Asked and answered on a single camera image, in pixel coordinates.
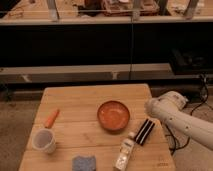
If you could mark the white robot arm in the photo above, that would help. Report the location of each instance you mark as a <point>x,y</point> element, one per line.
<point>168,109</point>

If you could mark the orange ceramic bowl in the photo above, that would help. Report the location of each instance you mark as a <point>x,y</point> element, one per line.
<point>113,116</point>

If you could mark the wooden table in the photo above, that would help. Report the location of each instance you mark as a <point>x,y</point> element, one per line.
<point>77,130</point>

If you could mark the black white striped box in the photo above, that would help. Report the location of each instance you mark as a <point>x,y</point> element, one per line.
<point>144,131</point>

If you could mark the orange carrot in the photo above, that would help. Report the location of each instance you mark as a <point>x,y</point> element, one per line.
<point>51,119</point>

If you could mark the white plastic bottle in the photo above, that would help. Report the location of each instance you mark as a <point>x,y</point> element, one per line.
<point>125,152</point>

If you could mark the blue sponge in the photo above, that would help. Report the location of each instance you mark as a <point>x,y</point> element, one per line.
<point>81,163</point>

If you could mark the black equipment box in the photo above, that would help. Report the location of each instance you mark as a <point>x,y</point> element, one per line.
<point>191,62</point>

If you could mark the white plastic cup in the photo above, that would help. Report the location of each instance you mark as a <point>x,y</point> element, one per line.
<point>44,141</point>

